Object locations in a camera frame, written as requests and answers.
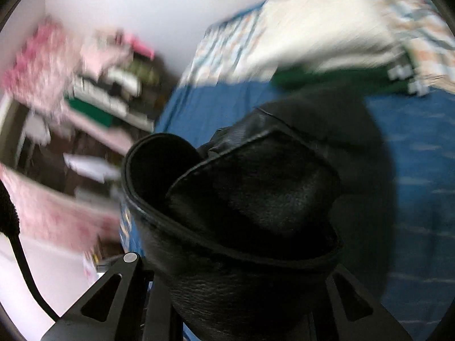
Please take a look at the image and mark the black leather jacket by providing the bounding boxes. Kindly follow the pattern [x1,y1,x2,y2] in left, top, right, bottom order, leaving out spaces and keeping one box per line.
[121,89,396,341]

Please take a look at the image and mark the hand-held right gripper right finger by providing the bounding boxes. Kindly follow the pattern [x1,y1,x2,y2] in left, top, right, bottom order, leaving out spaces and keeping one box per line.
[309,263,413,341]

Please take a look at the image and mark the folded green garment white stripes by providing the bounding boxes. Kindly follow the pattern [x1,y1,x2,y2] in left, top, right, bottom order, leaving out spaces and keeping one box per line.
[272,55,431,97]

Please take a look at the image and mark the pink clothes hanger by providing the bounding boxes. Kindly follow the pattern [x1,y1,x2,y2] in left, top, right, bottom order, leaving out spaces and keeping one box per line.
[123,34,156,61]

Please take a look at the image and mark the pink floral cloth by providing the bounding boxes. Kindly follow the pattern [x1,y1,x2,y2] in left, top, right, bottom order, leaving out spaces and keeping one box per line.
[0,163,123,253]

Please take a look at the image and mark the folded white fleece garment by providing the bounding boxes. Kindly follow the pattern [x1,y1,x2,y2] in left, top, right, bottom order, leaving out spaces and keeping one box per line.
[245,0,409,79]

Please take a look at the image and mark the black cable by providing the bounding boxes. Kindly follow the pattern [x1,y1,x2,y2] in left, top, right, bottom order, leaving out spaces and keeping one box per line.
[0,181,62,324]

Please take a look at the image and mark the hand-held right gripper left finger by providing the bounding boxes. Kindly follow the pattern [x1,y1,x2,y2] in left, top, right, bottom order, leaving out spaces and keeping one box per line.
[41,252,183,341]

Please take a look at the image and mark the plaid bed sheet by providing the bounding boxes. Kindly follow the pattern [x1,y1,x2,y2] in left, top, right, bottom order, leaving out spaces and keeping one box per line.
[181,0,455,95]

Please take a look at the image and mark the blue striped bed sheet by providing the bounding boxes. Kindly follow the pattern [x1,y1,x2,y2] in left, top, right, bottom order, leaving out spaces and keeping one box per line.
[119,78,455,341]

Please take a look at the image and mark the pile of hanging clothes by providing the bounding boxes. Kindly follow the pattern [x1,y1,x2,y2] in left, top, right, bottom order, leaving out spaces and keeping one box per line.
[0,16,162,134]

